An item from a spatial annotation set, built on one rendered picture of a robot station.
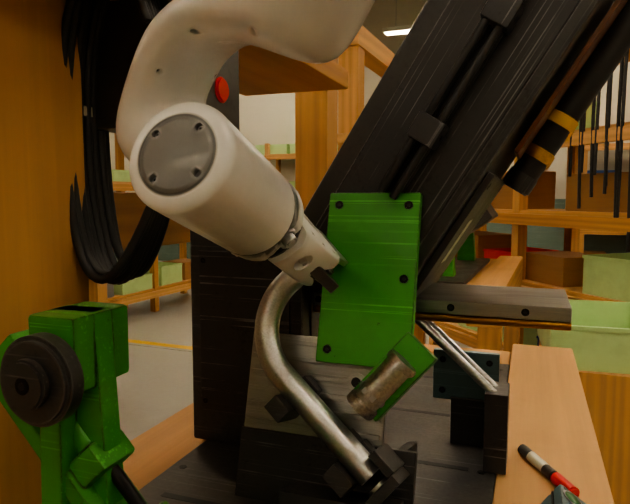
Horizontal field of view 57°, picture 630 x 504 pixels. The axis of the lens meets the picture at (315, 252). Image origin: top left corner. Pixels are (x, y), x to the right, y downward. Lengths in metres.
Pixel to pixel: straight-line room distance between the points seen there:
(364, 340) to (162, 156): 0.37
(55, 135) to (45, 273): 0.15
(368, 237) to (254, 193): 0.29
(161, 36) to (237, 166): 0.12
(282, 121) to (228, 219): 10.38
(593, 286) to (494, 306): 2.81
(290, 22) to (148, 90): 0.15
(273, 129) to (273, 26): 10.48
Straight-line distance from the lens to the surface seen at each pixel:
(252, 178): 0.43
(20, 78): 0.70
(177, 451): 0.97
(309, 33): 0.39
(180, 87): 0.50
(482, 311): 0.80
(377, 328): 0.69
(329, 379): 0.72
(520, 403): 1.14
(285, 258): 0.54
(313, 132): 1.54
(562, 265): 3.82
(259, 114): 11.03
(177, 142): 0.42
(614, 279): 3.49
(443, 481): 0.83
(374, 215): 0.71
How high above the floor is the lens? 1.27
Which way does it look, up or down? 5 degrees down
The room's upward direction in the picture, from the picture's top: straight up
